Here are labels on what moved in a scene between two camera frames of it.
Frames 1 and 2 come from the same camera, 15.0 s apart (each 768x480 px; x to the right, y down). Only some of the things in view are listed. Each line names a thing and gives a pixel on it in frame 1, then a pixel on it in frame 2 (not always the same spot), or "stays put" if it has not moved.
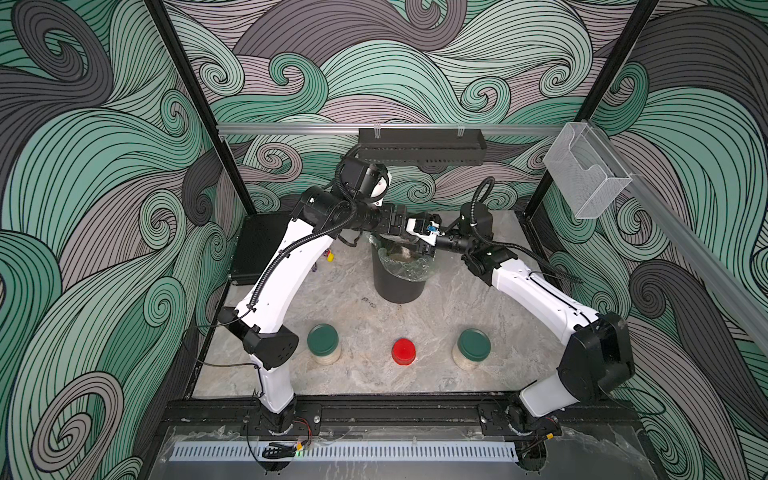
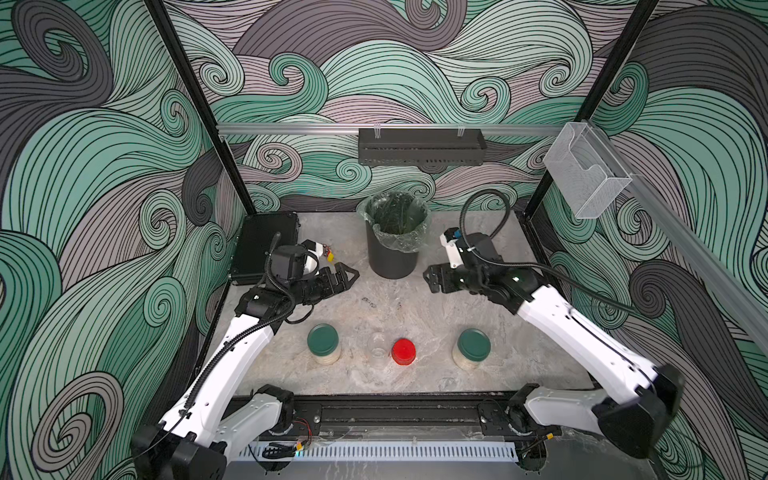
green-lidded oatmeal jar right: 471,347 stays put
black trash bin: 390,286 -> 386,262
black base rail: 395,418 stays put
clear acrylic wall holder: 587,173 stays put
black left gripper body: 380,217 -> 318,287
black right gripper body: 456,245 -> 458,278
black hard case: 258,239 stays put
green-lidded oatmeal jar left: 323,344 stays put
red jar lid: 403,351 stays put
